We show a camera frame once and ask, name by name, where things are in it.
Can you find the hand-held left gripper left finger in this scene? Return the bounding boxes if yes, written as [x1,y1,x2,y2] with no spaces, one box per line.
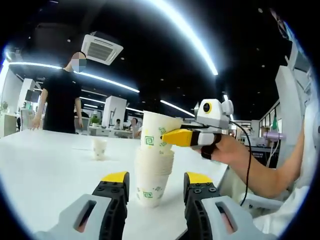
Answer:
[34,171,131,240]

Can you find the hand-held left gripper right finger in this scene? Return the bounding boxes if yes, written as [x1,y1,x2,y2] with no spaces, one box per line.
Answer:
[183,171,278,240]

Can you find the green-print white paper cup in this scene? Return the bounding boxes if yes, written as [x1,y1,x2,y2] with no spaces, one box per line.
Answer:
[139,110,182,156]
[91,138,108,161]

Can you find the stack of white paper cups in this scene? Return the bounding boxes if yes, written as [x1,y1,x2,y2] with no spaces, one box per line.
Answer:
[134,147,175,209]

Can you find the person's right hand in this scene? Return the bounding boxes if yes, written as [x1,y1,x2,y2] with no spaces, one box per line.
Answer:
[193,134,248,166]

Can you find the white table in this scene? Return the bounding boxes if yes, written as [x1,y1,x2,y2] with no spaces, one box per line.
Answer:
[0,128,230,240]

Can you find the long curved ceiling light strip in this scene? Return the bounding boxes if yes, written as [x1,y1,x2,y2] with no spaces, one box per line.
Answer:
[159,0,219,76]

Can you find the white ceiling air conditioner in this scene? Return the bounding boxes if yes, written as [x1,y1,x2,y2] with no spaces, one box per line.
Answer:
[81,31,125,66]

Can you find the black cable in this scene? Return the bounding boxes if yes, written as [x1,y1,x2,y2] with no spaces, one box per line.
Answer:
[227,119,252,207]

